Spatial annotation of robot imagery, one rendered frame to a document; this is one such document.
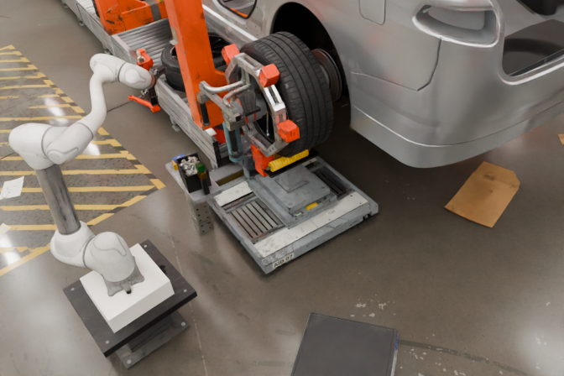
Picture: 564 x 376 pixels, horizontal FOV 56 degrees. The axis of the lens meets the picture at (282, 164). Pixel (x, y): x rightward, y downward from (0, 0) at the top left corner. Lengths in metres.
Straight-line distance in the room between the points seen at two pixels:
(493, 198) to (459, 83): 1.47
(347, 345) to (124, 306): 1.03
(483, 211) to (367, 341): 1.41
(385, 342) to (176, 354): 1.09
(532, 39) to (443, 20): 1.22
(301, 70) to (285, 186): 0.88
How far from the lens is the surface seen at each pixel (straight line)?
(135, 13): 5.04
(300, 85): 2.63
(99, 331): 2.72
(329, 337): 2.40
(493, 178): 3.73
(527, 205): 3.60
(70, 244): 2.63
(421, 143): 2.44
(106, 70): 2.64
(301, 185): 3.25
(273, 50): 2.71
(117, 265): 2.57
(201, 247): 3.32
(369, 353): 2.36
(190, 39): 3.08
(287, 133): 2.58
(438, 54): 2.19
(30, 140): 2.33
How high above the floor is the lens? 2.34
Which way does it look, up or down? 38 degrees down
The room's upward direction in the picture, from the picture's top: 7 degrees counter-clockwise
